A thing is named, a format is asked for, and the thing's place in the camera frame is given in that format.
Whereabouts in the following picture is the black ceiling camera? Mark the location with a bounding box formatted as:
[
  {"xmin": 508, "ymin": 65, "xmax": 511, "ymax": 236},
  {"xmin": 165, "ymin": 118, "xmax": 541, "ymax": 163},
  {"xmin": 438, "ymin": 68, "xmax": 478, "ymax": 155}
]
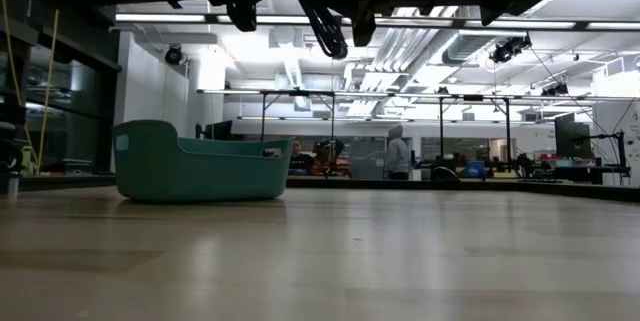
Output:
[{"xmin": 164, "ymin": 44, "xmax": 184, "ymax": 66}]

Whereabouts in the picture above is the black red background robot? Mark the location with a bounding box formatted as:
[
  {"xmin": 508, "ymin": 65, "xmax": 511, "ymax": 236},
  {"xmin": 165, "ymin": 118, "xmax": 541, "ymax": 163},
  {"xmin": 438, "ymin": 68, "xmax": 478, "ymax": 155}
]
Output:
[{"xmin": 312, "ymin": 138, "xmax": 351, "ymax": 178}]

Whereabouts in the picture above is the teal plastic bin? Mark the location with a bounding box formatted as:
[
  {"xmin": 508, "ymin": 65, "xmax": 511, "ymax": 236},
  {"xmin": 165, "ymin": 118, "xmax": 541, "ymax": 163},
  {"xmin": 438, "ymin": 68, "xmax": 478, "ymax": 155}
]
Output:
[{"xmin": 110, "ymin": 119, "xmax": 297, "ymax": 206}]

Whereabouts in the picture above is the black ceiling spotlight cluster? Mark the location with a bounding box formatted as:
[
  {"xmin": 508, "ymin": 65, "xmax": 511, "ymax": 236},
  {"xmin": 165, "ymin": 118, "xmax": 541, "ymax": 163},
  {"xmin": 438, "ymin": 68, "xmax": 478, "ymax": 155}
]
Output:
[{"xmin": 488, "ymin": 34, "xmax": 533, "ymax": 65}]

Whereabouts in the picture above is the small grey box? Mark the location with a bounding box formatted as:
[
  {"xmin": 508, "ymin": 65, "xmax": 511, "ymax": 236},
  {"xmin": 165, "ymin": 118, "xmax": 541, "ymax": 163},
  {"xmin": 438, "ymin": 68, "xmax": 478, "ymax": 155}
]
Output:
[{"xmin": 59, "ymin": 157, "xmax": 94, "ymax": 176}]

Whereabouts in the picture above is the black metal workstation frame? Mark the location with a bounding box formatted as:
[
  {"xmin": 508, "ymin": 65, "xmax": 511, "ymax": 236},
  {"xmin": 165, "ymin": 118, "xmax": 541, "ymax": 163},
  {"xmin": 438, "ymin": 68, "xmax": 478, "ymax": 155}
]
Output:
[
  {"xmin": 438, "ymin": 94, "xmax": 512, "ymax": 165},
  {"xmin": 259, "ymin": 89, "xmax": 337, "ymax": 142}
]

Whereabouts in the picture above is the dark grey board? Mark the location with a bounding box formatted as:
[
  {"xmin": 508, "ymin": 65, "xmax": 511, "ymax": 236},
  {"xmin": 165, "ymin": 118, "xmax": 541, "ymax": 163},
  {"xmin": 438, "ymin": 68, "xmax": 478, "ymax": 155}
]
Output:
[{"xmin": 349, "ymin": 136, "xmax": 386, "ymax": 180}]

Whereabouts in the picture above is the small silver metal post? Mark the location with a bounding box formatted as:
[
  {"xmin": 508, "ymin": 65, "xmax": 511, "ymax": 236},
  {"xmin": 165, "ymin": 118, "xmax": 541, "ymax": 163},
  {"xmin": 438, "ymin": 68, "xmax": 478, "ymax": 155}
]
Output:
[{"xmin": 5, "ymin": 170, "xmax": 21, "ymax": 201}]

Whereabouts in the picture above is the black jointed stand arm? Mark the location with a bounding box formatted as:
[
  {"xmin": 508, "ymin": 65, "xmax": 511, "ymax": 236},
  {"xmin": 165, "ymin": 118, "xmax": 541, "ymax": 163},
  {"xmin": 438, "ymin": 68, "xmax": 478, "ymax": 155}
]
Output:
[{"xmin": 574, "ymin": 129, "xmax": 630, "ymax": 177}]

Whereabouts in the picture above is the black aluminium table frame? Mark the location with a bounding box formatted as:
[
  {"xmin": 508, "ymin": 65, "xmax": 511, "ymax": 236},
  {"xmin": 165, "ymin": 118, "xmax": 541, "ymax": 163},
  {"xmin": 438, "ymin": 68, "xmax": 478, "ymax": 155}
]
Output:
[{"xmin": 0, "ymin": 173, "xmax": 640, "ymax": 203}]

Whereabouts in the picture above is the person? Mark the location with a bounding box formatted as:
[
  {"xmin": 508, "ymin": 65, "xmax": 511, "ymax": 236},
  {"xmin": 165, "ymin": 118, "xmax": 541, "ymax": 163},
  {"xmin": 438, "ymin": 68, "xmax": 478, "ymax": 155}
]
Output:
[
  {"xmin": 383, "ymin": 123, "xmax": 414, "ymax": 181},
  {"xmin": 288, "ymin": 138, "xmax": 316, "ymax": 176}
]

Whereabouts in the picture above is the grey ventilation duct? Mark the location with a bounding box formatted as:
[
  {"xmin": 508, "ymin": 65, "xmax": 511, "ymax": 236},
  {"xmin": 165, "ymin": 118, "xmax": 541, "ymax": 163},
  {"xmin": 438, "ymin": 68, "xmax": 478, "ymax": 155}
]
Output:
[{"xmin": 441, "ymin": 30, "xmax": 501, "ymax": 66}]

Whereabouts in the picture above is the yellow green bottle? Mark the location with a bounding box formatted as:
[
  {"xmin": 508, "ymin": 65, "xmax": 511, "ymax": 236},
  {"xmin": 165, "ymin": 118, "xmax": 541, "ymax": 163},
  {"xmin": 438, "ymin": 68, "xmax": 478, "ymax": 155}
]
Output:
[{"xmin": 14, "ymin": 144, "xmax": 37, "ymax": 177}]

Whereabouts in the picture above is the cluttered background workbench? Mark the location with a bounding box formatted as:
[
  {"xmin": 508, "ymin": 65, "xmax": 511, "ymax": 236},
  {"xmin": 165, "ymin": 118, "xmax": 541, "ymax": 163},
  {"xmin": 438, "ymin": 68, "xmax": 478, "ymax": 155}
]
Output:
[{"xmin": 517, "ymin": 158, "xmax": 632, "ymax": 186}]

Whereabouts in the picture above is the long ceiling light strip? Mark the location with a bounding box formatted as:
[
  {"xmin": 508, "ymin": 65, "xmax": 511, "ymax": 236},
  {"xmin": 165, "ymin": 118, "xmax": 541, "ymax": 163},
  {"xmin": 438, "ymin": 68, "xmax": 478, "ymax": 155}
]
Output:
[{"xmin": 114, "ymin": 12, "xmax": 640, "ymax": 31}]

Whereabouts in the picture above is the small black ceiling fixture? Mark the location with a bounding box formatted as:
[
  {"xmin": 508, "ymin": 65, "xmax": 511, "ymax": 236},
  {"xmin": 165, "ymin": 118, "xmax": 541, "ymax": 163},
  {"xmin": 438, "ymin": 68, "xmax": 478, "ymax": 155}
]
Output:
[{"xmin": 541, "ymin": 82, "xmax": 570, "ymax": 97}]

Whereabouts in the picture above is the yellow extension cord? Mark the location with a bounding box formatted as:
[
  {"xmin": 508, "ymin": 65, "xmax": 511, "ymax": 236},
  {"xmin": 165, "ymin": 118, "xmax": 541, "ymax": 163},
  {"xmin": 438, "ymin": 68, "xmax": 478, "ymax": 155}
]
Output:
[{"xmin": 0, "ymin": 0, "xmax": 61, "ymax": 175}]

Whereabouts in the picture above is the black computer monitor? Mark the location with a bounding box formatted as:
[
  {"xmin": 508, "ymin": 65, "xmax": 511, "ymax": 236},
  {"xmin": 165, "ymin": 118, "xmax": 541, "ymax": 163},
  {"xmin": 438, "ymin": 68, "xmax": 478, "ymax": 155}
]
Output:
[
  {"xmin": 194, "ymin": 119, "xmax": 235, "ymax": 141},
  {"xmin": 553, "ymin": 113, "xmax": 594, "ymax": 160}
]

